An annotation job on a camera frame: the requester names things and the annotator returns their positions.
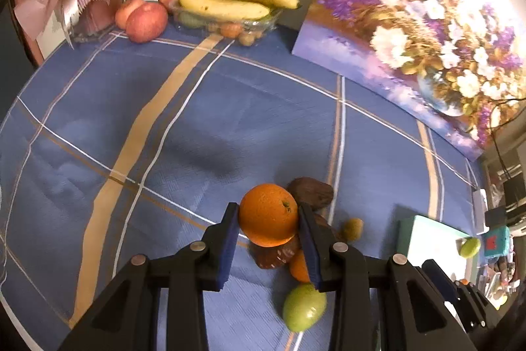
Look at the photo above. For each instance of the floral canvas painting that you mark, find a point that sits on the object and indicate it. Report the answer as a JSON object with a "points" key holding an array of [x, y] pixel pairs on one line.
{"points": [[456, 65]]}

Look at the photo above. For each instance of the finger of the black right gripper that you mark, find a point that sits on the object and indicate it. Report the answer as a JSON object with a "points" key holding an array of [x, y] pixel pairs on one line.
{"points": [[473, 308], [446, 287]]}

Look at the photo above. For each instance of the small orange tangerine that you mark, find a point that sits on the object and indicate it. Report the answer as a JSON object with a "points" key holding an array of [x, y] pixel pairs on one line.
{"points": [[298, 267]]}

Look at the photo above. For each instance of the black power adapter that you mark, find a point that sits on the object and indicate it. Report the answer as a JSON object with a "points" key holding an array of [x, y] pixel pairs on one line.
{"points": [[506, 203]]}

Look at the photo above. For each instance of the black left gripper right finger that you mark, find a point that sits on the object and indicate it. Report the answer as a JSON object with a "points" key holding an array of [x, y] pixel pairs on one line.
{"points": [[413, 314]]}

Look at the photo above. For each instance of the clear plastic fruit container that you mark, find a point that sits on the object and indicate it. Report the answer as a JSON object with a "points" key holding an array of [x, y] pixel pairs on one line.
{"points": [[246, 32]]}

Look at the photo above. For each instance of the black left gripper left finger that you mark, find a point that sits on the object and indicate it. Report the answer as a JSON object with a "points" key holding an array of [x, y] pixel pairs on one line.
{"points": [[125, 315]]}

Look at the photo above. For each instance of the white tray green rim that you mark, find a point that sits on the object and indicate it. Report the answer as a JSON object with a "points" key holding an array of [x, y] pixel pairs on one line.
{"points": [[420, 238]]}

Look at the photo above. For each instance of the blue plaid tablecloth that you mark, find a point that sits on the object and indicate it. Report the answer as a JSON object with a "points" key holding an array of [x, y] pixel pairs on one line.
{"points": [[114, 149]]}

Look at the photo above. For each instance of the teal toy box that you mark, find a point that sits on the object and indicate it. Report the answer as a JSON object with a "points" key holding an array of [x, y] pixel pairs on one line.
{"points": [[496, 242]]}

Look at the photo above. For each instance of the small brown kiwi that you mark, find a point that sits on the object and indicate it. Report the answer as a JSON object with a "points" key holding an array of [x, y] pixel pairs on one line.
{"points": [[352, 229]]}

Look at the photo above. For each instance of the small green fruit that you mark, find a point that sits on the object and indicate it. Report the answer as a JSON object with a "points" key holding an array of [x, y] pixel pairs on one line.
{"points": [[470, 248]]}

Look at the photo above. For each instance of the white power strip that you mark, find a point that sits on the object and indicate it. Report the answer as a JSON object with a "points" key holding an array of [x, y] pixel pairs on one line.
{"points": [[480, 207]]}

